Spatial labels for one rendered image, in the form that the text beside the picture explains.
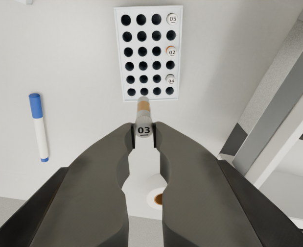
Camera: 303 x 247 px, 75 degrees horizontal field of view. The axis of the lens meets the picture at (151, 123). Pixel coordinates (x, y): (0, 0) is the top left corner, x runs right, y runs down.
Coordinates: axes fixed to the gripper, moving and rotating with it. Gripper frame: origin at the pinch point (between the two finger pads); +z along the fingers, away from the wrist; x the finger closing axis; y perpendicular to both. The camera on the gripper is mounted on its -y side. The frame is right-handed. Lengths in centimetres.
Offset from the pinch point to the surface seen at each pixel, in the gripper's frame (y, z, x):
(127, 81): 3.1, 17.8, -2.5
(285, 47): 15, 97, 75
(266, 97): 43, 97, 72
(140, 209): 36.6, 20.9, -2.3
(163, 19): -4.8, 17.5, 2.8
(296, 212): 17.2, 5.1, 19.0
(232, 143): 50, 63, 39
